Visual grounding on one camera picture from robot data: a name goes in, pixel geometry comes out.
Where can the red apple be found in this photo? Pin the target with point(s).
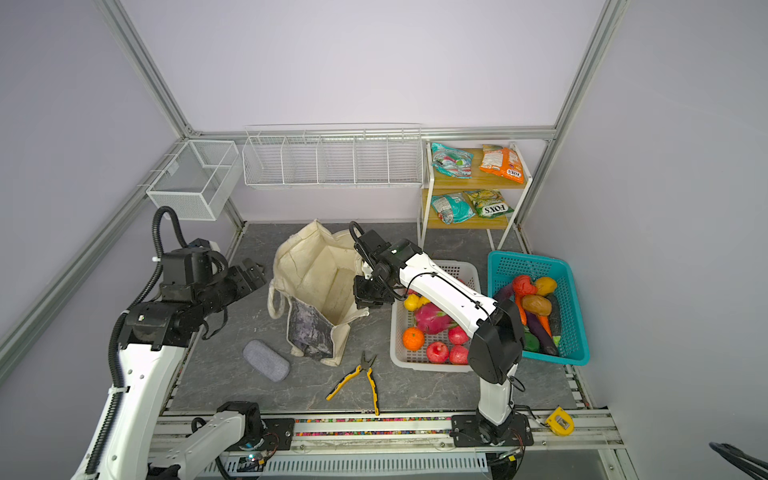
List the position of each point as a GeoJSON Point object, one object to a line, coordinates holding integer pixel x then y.
{"type": "Point", "coordinates": [457, 336]}
{"type": "Point", "coordinates": [437, 352]}
{"type": "Point", "coordinates": [459, 355]}

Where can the orange carrot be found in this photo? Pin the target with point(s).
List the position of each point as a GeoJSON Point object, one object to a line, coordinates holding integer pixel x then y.
{"type": "Point", "coordinates": [545, 324]}

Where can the white wire wall basket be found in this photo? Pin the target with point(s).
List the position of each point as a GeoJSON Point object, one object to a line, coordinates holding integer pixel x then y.
{"type": "Point", "coordinates": [323, 155]}

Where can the green snack bag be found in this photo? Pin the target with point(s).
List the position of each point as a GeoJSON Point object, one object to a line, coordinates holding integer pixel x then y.
{"type": "Point", "coordinates": [488, 204]}

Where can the purple eggplant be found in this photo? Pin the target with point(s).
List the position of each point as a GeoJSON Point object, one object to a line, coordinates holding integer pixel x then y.
{"type": "Point", "coordinates": [537, 339]}

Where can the teal snack bag lower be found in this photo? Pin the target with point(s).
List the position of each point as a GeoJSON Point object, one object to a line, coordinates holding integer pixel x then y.
{"type": "Point", "coordinates": [452, 208]}

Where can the grey fabric glasses case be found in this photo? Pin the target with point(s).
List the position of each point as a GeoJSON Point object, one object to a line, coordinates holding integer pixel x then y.
{"type": "Point", "coordinates": [266, 361]}

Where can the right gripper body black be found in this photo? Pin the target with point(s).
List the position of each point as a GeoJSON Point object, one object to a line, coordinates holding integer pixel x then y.
{"type": "Point", "coordinates": [373, 293]}

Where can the red apple middle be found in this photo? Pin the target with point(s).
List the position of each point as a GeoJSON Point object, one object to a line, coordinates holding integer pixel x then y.
{"type": "Point", "coordinates": [457, 336]}

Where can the red apple front right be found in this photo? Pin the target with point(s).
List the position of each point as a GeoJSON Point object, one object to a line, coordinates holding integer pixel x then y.
{"type": "Point", "coordinates": [459, 355]}

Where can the orange fruit front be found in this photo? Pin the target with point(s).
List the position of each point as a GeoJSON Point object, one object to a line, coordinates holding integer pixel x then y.
{"type": "Point", "coordinates": [413, 339]}

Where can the orange snack bag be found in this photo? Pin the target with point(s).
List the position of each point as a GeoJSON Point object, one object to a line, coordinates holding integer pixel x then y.
{"type": "Point", "coordinates": [502, 162]}

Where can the black tripod leg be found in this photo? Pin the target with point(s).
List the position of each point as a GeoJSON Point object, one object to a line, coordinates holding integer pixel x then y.
{"type": "Point", "coordinates": [752, 466]}

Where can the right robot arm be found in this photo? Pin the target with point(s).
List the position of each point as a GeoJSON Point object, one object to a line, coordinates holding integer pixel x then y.
{"type": "Point", "coordinates": [495, 330]}

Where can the pink dragon fruit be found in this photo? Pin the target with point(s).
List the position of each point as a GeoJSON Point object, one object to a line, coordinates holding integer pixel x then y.
{"type": "Point", "coordinates": [431, 320]}

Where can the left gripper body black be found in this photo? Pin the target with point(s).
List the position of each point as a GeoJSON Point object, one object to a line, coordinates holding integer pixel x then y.
{"type": "Point", "coordinates": [235, 286]}

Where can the red bell pepper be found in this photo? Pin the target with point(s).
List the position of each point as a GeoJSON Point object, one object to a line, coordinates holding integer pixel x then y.
{"type": "Point", "coordinates": [523, 285]}

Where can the red apple front left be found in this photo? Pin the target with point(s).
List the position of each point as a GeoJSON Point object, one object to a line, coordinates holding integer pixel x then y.
{"type": "Point", "coordinates": [437, 352]}

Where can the teal plastic vegetable basket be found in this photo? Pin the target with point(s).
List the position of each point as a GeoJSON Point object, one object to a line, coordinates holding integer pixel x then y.
{"type": "Point", "coordinates": [504, 267]}

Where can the yellow bell pepper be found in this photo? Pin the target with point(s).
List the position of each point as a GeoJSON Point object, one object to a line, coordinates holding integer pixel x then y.
{"type": "Point", "coordinates": [545, 286]}

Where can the brown potato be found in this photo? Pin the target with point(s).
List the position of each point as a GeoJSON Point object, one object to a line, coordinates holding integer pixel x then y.
{"type": "Point", "coordinates": [537, 305]}

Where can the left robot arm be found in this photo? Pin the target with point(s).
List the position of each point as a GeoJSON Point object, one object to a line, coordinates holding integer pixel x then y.
{"type": "Point", "coordinates": [191, 282]}

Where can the white wooden two-tier shelf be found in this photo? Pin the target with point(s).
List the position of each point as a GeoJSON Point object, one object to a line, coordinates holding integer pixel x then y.
{"type": "Point", "coordinates": [475, 188]}

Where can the cream canvas tote bag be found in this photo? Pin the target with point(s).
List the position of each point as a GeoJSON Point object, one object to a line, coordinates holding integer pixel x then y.
{"type": "Point", "coordinates": [312, 286]}

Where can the white plastic fruit basket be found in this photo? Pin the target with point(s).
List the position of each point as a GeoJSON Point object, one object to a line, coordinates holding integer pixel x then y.
{"type": "Point", "coordinates": [403, 319]}

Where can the yellow tape measure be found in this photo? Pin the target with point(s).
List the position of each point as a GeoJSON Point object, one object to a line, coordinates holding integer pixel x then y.
{"type": "Point", "coordinates": [560, 422]}

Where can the white mesh wall box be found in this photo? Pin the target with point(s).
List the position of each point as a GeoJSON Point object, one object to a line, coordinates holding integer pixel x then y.
{"type": "Point", "coordinates": [198, 179]}

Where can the teal snack bag top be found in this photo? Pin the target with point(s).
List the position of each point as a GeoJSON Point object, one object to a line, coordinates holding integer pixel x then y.
{"type": "Point", "coordinates": [451, 161]}

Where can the teal snack bag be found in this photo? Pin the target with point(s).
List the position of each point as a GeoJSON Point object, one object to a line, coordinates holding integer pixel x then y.
{"type": "Point", "coordinates": [451, 161]}
{"type": "Point", "coordinates": [452, 208]}

